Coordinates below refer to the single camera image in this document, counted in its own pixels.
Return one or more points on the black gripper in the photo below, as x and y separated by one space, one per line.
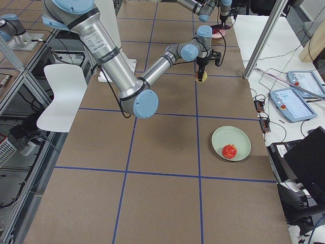
223 18
201 61

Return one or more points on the yellow pink peach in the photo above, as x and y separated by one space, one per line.
204 77

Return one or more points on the red pomegranate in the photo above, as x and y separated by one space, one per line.
229 151

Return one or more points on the purple eggplant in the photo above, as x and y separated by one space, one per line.
218 27

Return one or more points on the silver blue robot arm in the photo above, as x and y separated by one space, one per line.
135 94
204 9

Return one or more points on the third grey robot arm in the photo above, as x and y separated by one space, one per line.
16 35

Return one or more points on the pink plate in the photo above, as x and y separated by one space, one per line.
218 33

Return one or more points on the orange circuit board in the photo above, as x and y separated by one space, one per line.
263 117

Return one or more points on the green plate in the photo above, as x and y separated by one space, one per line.
231 135

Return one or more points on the near teach pendant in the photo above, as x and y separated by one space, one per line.
291 104

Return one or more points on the teach pendant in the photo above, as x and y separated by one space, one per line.
306 80
291 104

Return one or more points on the far teach pendant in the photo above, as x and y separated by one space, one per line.
306 80

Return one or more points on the white chair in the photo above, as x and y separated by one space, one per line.
69 86

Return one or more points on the black laptop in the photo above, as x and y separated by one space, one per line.
302 160

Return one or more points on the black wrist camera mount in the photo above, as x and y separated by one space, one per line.
216 57

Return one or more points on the aluminium frame post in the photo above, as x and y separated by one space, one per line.
270 24

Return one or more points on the white camera stand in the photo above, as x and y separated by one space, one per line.
109 22

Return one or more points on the white wire basket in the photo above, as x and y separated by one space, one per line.
7 150

